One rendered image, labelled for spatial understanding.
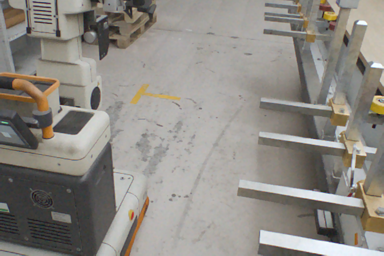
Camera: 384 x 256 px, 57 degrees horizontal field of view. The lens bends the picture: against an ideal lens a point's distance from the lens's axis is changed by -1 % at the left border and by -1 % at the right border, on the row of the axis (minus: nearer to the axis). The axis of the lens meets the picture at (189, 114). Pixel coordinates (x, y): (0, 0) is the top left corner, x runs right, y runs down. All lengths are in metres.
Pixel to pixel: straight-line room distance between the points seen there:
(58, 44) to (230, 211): 1.26
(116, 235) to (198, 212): 0.61
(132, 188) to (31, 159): 0.65
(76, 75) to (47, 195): 0.48
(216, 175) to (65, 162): 1.29
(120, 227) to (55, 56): 0.75
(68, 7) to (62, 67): 0.27
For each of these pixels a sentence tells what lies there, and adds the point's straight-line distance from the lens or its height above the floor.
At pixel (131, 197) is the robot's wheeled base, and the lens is 1.72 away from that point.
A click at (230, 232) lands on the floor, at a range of 1.96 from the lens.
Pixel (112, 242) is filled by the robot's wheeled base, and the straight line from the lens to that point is 1.55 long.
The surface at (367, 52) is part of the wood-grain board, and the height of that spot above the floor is 0.90.
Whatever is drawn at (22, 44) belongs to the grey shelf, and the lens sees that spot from 4.04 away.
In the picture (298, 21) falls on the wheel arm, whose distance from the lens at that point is 2.53.
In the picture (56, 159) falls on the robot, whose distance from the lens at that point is 1.18.
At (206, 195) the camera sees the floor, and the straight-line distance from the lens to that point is 2.14.
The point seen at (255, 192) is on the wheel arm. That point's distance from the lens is 0.91.
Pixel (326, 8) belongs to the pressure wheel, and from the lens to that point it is 2.76.
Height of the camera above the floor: 1.45
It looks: 30 degrees down
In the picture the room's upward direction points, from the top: 3 degrees clockwise
